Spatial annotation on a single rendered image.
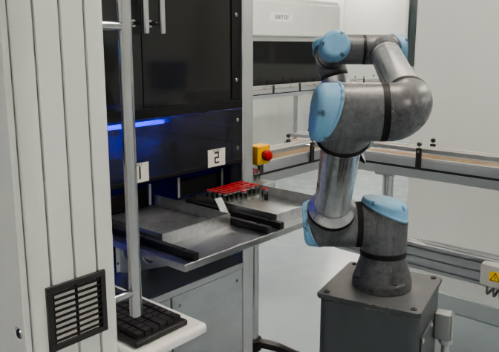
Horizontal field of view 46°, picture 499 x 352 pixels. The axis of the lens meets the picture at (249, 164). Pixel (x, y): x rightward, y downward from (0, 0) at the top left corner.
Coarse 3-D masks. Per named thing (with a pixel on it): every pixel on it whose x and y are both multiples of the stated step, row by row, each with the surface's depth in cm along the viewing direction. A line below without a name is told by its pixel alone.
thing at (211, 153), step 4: (224, 148) 206; (208, 152) 200; (212, 152) 202; (220, 152) 205; (224, 152) 207; (208, 156) 201; (212, 156) 202; (216, 156) 204; (220, 156) 205; (224, 156) 207; (208, 160) 201; (212, 160) 203; (216, 160) 204; (220, 160) 205; (224, 160) 207; (208, 164) 201; (212, 164) 203; (216, 164) 204; (220, 164) 206
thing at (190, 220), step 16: (144, 208) 192; (160, 208) 192; (176, 208) 189; (192, 208) 184; (208, 208) 179; (112, 224) 169; (144, 224) 174; (160, 224) 174; (176, 224) 174; (192, 224) 163; (208, 224) 167; (224, 224) 172; (176, 240) 159
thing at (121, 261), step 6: (120, 252) 177; (120, 258) 177; (120, 264) 178; (126, 264) 176; (144, 264) 170; (150, 264) 168; (156, 264) 166; (162, 264) 164; (120, 270) 178; (126, 270) 176
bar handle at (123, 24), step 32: (128, 0) 104; (128, 32) 104; (128, 64) 105; (128, 96) 106; (128, 128) 107; (128, 160) 108; (128, 192) 110; (128, 224) 111; (128, 256) 112; (128, 288) 114
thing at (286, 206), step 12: (276, 192) 205; (288, 192) 202; (300, 192) 198; (216, 204) 189; (228, 204) 185; (240, 204) 196; (252, 204) 196; (264, 204) 196; (276, 204) 196; (288, 204) 196; (300, 204) 196; (264, 216) 176; (276, 216) 173; (288, 216) 177; (300, 216) 182
